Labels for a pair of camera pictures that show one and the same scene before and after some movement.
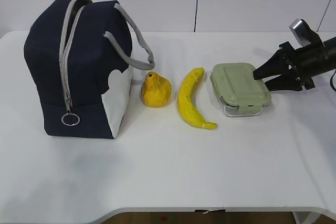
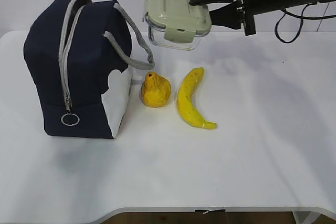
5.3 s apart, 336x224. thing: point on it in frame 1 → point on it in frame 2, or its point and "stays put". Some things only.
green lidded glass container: [240, 93] → [172, 21]
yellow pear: [156, 89] stays put
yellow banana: [186, 102] stays put
